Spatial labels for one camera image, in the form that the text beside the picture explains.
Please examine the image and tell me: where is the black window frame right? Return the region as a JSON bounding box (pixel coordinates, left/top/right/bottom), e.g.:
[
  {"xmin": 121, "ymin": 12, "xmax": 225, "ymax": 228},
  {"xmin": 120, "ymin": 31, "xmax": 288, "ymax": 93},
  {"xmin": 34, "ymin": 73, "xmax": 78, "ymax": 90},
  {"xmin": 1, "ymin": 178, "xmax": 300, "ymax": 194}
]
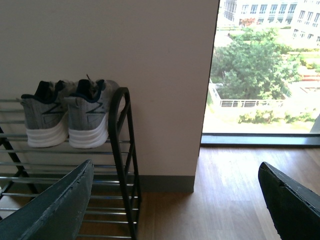
[{"xmin": 201, "ymin": 0, "xmax": 320, "ymax": 146}]

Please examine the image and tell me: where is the black metal shoe rack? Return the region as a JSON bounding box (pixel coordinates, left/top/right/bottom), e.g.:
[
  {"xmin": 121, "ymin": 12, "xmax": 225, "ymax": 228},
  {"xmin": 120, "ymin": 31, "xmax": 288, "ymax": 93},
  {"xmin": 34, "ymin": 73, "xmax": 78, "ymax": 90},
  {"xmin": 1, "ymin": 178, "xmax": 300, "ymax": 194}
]
[{"xmin": 0, "ymin": 87, "xmax": 142, "ymax": 240}]

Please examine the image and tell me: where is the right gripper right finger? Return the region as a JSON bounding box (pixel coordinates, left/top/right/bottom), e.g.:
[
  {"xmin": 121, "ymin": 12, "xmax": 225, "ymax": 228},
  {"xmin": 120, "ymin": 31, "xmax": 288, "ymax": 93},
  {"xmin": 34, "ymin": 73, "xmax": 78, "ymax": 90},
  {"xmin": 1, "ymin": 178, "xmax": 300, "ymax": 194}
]
[{"xmin": 258, "ymin": 162, "xmax": 320, "ymax": 240}]

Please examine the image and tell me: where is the grey sneaker navy collar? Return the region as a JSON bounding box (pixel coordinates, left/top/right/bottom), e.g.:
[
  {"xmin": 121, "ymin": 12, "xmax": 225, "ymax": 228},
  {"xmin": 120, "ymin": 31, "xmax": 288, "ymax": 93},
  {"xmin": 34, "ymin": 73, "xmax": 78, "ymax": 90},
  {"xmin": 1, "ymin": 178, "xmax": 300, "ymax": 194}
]
[{"xmin": 21, "ymin": 80, "xmax": 77, "ymax": 148}]

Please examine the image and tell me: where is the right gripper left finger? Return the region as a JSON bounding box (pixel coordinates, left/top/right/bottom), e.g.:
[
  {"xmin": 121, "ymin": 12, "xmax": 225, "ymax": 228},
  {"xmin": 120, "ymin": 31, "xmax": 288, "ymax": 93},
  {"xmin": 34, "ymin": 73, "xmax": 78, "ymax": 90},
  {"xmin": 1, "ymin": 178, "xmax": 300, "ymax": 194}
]
[{"xmin": 0, "ymin": 160, "xmax": 94, "ymax": 240}]

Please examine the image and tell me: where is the grey sneaker with laces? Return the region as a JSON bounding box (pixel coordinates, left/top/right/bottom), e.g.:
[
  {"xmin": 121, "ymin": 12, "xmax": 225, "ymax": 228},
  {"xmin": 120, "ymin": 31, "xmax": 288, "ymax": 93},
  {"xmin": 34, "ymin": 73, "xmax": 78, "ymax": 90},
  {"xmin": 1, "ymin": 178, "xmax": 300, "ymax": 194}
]
[{"xmin": 63, "ymin": 79, "xmax": 120, "ymax": 149}]

